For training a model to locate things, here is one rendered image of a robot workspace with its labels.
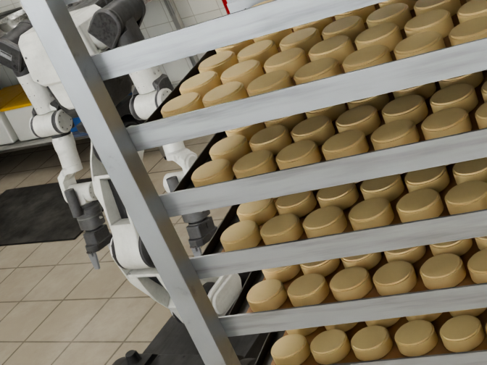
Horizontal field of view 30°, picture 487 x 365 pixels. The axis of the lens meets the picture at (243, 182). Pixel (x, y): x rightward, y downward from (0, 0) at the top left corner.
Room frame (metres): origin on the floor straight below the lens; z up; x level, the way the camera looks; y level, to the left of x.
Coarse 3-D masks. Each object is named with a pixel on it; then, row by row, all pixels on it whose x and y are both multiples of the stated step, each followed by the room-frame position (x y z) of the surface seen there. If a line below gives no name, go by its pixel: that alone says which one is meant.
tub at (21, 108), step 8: (24, 96) 5.99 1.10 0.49; (8, 104) 5.96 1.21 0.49; (16, 104) 5.87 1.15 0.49; (24, 104) 5.79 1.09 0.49; (8, 112) 5.91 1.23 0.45; (16, 112) 5.87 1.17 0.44; (24, 112) 5.82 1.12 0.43; (16, 120) 5.89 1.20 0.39; (24, 120) 5.85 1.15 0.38; (16, 128) 5.91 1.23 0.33; (24, 128) 5.87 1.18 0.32; (24, 136) 5.89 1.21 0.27; (32, 136) 5.85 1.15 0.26
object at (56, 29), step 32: (32, 0) 0.96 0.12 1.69; (64, 32) 0.96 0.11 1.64; (64, 64) 0.96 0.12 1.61; (96, 96) 0.96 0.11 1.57; (96, 128) 0.96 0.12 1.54; (128, 160) 0.96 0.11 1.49; (128, 192) 0.96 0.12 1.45; (160, 224) 0.96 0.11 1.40; (160, 256) 0.96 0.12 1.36; (192, 288) 0.96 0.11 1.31; (192, 320) 0.96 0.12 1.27; (224, 352) 0.96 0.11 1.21
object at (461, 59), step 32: (384, 64) 0.83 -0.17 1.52; (416, 64) 0.81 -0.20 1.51; (448, 64) 0.80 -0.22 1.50; (480, 64) 0.78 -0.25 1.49; (256, 96) 0.90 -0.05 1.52; (288, 96) 0.88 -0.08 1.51; (320, 96) 0.86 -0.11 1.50; (352, 96) 0.85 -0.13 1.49; (128, 128) 0.98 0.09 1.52; (160, 128) 0.96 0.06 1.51; (192, 128) 0.94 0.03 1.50; (224, 128) 0.92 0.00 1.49
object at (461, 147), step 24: (408, 144) 0.83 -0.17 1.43; (432, 144) 0.82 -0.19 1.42; (456, 144) 0.81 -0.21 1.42; (480, 144) 0.79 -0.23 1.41; (288, 168) 0.90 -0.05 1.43; (312, 168) 0.88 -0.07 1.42; (336, 168) 0.87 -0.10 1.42; (360, 168) 0.86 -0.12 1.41; (384, 168) 0.84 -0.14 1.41; (408, 168) 0.83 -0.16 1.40; (192, 192) 0.96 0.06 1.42; (216, 192) 0.94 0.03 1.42; (240, 192) 0.93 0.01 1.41; (264, 192) 0.91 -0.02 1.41; (288, 192) 0.90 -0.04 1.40
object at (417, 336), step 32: (384, 320) 0.98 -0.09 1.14; (416, 320) 0.94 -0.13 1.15; (448, 320) 0.91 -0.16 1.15; (480, 320) 0.91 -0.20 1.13; (288, 352) 0.99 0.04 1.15; (320, 352) 0.96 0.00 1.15; (352, 352) 0.96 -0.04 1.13; (384, 352) 0.93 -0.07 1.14; (416, 352) 0.90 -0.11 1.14; (448, 352) 0.88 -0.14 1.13
